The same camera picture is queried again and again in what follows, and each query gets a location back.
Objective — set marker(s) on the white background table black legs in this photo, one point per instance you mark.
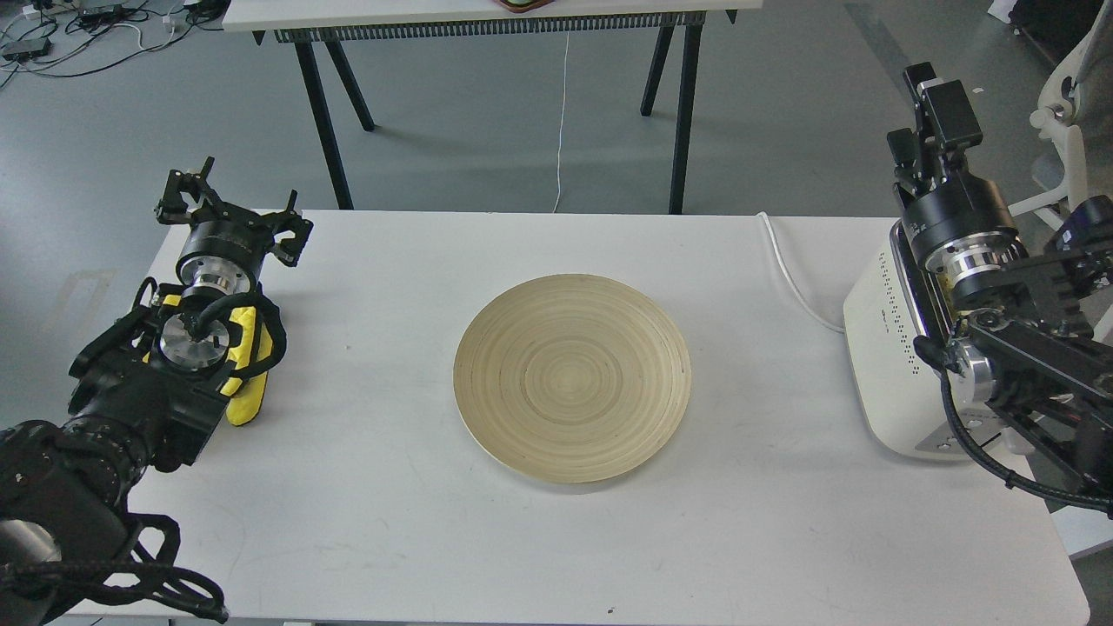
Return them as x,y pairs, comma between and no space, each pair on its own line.
363,64

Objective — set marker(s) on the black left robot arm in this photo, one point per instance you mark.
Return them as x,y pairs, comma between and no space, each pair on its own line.
151,391

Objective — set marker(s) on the round wooden plate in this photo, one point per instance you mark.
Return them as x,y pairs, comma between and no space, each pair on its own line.
572,378

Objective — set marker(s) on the brown object on background table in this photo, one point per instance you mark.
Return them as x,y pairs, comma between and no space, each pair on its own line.
522,6

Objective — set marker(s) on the white office chair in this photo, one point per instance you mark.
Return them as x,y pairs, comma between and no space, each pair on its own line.
1073,113

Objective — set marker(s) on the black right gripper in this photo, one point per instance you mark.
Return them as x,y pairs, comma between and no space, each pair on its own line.
951,218

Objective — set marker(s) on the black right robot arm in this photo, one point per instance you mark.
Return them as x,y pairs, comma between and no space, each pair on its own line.
1004,328

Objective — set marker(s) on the white chrome toaster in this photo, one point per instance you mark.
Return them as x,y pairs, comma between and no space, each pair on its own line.
887,308

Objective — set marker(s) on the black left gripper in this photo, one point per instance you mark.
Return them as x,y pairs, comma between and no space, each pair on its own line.
225,248

